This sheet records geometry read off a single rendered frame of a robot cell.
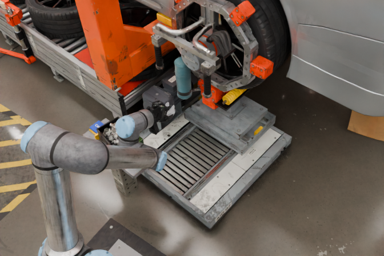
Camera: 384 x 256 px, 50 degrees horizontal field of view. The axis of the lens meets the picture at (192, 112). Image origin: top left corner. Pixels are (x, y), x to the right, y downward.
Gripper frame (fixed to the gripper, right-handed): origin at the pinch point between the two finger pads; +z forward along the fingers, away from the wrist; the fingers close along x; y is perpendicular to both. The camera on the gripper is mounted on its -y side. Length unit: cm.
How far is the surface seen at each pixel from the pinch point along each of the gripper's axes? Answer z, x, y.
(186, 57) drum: 13.1, 7.5, 24.4
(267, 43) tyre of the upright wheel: 27, -27, 43
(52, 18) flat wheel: 43, 149, -4
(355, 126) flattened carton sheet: 126, -67, -15
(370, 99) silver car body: 34, -79, 35
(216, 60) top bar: 2.7, -15.5, 33.3
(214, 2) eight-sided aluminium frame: 15, 1, 55
